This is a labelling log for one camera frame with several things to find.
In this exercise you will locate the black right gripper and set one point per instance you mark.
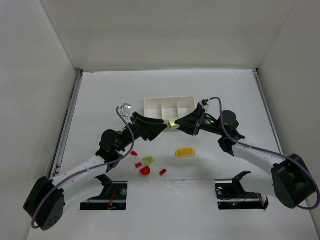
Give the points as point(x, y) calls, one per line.
point(198, 120)

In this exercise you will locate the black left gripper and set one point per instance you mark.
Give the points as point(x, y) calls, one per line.
point(139, 126)

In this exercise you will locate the light green lego block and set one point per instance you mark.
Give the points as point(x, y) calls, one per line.
point(172, 124)

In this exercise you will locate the yellow lego brick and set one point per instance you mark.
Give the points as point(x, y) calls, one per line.
point(185, 152)

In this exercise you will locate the red sloped lego piece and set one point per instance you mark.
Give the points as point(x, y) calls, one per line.
point(133, 153)

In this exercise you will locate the light green lego plate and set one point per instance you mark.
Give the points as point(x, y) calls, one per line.
point(147, 161)

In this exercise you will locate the red small lego brick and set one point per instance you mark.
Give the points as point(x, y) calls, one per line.
point(162, 172)

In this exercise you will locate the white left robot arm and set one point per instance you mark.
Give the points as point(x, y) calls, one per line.
point(46, 202)

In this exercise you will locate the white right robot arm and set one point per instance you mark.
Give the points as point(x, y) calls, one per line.
point(291, 181)

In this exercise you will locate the white three-compartment container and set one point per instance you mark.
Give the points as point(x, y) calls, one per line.
point(167, 108)

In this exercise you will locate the red curved lego piece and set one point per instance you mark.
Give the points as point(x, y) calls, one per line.
point(138, 165)

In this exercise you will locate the red arch lego piece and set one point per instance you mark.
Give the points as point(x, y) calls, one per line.
point(145, 171)

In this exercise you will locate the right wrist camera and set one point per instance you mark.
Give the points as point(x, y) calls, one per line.
point(204, 104)

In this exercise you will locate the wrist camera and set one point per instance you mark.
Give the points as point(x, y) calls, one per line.
point(204, 104)
point(126, 110)

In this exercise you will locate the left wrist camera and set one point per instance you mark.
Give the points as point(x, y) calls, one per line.
point(126, 110)

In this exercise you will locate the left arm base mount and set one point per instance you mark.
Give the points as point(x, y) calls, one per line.
point(113, 196)

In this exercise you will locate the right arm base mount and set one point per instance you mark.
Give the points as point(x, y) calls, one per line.
point(231, 195)

